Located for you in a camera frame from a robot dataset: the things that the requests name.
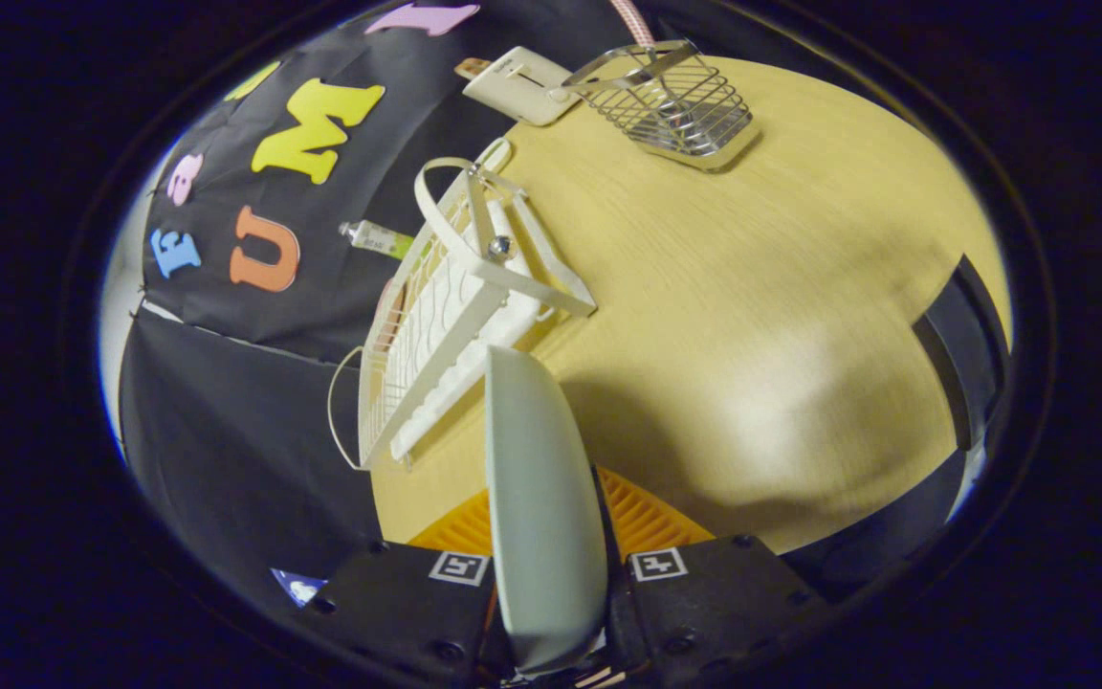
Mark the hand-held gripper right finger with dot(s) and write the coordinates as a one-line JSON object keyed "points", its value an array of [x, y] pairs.
{"points": [[704, 603]]}

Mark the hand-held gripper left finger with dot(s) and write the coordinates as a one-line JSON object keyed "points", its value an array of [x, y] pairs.
{"points": [[398, 603]]}

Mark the pale green plate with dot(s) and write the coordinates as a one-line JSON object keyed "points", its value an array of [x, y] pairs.
{"points": [[541, 498]]}

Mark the small blue screen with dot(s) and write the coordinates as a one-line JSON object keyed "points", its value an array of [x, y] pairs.
{"points": [[300, 586]]}

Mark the clear bottle with green label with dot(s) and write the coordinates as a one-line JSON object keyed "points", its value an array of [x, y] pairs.
{"points": [[379, 238]]}

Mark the white toaster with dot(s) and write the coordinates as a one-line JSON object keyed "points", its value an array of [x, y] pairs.
{"points": [[522, 86]]}

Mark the brown bread slice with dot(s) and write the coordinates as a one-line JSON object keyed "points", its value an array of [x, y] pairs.
{"points": [[473, 68]]}

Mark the black table edge bracket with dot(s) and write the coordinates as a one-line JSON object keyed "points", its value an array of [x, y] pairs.
{"points": [[967, 354]]}

